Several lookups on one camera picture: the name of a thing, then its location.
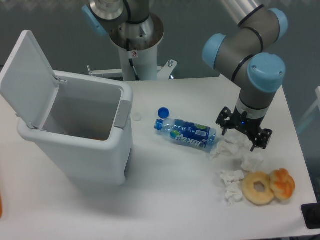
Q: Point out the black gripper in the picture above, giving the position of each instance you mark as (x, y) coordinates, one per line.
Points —
(260, 138)

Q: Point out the blue label plastic bottle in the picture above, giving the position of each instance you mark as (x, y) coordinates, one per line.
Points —
(187, 133)

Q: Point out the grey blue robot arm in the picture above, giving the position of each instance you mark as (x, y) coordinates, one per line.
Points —
(242, 59)

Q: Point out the blue bottle cap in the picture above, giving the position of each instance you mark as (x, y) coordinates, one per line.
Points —
(163, 112)

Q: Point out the crumpled white tissue upper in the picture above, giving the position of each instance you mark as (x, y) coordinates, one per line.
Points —
(233, 146)

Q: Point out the crumpled white tissue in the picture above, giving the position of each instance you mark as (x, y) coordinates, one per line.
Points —
(251, 162)
(232, 180)
(233, 146)

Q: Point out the crumpled white tissue middle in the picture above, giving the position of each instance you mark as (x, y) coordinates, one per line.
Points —
(251, 162)

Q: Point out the crumpled white tissue lower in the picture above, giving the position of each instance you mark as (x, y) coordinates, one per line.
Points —
(232, 180)

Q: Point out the orange glazed twisted bun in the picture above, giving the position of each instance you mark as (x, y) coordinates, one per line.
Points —
(282, 184)

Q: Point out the black device at edge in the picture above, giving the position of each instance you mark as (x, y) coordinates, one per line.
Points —
(311, 215)

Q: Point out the white trash bin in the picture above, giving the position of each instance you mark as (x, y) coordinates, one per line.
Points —
(88, 132)

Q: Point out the white trash bin lid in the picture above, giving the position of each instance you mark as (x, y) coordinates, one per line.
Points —
(29, 84)

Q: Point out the plain ring doughnut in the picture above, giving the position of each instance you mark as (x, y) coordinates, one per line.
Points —
(256, 188)

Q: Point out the white frame at right edge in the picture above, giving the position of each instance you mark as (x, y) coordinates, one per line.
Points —
(310, 114)

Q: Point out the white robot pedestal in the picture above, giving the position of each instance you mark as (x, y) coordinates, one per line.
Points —
(137, 46)

